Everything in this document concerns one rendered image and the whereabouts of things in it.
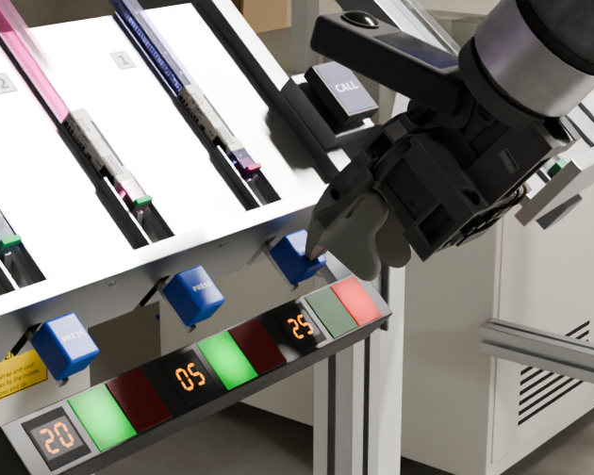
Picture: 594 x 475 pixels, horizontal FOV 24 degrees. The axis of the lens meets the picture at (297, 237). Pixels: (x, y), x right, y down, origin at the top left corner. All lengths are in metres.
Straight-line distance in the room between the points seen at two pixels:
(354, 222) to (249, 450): 1.38
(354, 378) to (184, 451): 1.17
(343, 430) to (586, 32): 0.47
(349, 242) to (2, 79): 0.25
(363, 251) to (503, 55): 0.18
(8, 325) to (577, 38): 0.36
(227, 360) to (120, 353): 1.77
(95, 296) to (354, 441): 0.35
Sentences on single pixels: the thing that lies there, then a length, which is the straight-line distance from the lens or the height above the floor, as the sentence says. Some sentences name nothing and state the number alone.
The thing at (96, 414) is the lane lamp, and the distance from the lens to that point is 0.81.
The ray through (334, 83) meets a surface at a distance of 1.03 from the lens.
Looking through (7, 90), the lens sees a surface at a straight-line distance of 0.92.
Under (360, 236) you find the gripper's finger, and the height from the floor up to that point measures 0.73.
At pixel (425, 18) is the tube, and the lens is 1.10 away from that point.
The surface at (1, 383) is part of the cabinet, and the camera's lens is 1.24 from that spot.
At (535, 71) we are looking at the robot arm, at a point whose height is 0.85.
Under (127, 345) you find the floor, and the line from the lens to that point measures 2.69.
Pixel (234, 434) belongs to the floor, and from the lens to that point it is 2.30.
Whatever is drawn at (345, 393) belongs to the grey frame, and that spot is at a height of 0.55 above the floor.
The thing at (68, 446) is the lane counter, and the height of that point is 0.65.
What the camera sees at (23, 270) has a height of 0.73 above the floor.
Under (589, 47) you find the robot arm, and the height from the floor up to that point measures 0.87.
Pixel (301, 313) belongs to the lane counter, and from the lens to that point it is 0.94.
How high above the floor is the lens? 0.99
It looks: 17 degrees down
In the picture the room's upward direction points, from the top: straight up
